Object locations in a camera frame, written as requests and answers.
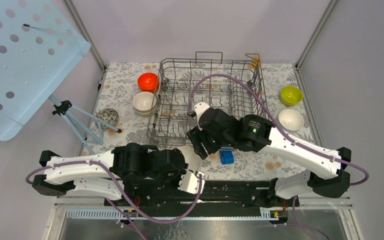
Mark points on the plain beige bowl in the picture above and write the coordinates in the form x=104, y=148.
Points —
x=144, y=102

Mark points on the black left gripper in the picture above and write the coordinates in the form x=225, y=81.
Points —
x=181, y=173

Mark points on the left aluminium frame post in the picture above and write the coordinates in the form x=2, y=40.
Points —
x=72, y=10

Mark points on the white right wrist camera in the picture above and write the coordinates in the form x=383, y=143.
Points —
x=200, y=108

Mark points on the white bowl back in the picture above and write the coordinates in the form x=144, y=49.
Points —
x=193, y=160

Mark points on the beige bowl with leaf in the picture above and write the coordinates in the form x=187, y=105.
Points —
x=145, y=113

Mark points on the yellow bowl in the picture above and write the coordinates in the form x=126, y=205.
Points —
x=291, y=95

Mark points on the light blue perforated board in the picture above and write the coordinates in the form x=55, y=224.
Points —
x=38, y=49

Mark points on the speckled stone coaster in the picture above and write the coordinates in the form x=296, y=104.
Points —
x=108, y=115

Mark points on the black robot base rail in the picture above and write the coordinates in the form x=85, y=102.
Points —
x=219, y=198

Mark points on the light blue tripod stand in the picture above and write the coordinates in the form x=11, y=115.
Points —
x=81, y=130

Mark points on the blue toy car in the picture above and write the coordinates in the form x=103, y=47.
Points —
x=226, y=156

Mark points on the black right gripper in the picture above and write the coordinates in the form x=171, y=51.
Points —
x=195, y=135

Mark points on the grey wire dish rack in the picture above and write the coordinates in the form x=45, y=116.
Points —
x=168, y=126

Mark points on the aluminium frame post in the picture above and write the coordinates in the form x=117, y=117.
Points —
x=72, y=10
x=315, y=34

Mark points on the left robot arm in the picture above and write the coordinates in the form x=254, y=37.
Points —
x=93, y=173

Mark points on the yellow clip on rack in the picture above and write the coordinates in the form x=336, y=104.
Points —
x=256, y=63

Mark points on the white bowl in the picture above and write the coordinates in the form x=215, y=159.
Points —
x=291, y=120
x=193, y=160

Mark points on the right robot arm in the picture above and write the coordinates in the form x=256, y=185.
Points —
x=323, y=175

